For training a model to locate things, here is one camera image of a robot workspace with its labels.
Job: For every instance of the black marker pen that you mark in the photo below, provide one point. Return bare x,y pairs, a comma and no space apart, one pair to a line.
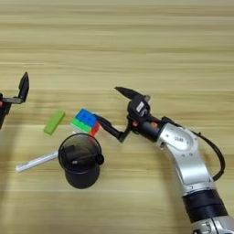
100,158

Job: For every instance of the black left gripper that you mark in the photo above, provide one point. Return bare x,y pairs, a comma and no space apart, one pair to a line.
4,111

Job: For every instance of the green rectangular block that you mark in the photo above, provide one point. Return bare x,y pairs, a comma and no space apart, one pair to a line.
54,122

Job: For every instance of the multicoloured puzzle cube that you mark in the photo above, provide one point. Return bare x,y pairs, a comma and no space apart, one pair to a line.
85,120

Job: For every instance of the white pen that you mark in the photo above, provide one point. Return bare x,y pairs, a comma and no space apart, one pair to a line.
36,162

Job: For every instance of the black mesh pen cup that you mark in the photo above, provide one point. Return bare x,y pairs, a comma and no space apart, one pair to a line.
82,179

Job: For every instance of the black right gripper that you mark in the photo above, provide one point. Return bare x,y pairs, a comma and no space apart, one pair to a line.
147,128

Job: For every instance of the right gripper labelled black box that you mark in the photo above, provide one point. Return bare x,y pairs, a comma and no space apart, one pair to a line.
138,107

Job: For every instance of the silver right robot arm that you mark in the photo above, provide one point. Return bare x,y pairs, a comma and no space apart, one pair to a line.
189,152

